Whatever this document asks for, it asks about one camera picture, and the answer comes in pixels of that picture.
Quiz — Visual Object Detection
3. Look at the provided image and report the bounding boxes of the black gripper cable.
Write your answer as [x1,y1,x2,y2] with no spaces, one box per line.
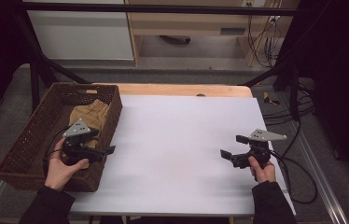
[269,148,319,205]
[42,126,71,175]

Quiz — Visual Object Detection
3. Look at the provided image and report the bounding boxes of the white cabinet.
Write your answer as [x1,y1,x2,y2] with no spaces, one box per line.
[26,0,135,62]

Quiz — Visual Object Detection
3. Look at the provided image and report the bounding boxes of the black metal stand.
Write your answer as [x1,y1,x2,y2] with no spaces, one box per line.
[13,12,91,110]
[241,57,301,123]

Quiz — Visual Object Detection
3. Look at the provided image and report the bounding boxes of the person's right hand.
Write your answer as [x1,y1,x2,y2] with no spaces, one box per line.
[247,156,277,185]

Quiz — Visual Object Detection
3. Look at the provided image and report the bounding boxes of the tan cloth garment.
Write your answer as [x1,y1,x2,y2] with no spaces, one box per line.
[69,98,111,149]

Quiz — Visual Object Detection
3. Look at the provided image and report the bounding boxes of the white table cover sheet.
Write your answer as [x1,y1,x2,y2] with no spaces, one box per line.
[68,94,297,217]

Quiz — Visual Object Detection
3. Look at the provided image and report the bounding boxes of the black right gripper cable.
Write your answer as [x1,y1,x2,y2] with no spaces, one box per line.
[269,148,319,205]

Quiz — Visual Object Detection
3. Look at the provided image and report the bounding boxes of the person's left hand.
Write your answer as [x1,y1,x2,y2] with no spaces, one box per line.
[44,137,91,191]

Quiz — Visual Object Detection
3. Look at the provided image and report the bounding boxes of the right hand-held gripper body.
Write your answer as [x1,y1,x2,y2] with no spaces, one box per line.
[230,128,287,170]

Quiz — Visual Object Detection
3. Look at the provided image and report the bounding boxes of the brown wicker basket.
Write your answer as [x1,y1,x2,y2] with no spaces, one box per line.
[0,82,124,193]

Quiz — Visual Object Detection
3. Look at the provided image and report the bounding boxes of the hanging cable bundle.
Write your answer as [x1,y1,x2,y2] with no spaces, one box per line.
[246,0,285,68]

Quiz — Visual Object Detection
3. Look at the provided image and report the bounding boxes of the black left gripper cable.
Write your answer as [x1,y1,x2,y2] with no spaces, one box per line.
[42,126,71,175]

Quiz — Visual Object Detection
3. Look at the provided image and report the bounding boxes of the light wooden desk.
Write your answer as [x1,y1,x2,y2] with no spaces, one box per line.
[124,0,300,68]

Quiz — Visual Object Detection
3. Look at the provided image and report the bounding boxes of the black floor cables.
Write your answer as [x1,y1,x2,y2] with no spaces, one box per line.
[261,83,317,126]

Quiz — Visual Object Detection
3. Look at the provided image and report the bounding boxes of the yellow and black tape piece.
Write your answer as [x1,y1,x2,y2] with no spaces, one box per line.
[262,91,281,106]

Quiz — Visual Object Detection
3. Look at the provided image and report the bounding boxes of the black horizontal frame bar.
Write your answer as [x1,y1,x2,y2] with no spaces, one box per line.
[22,2,300,17]

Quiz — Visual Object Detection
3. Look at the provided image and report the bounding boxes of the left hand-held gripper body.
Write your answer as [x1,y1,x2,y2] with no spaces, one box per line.
[62,119,106,164]

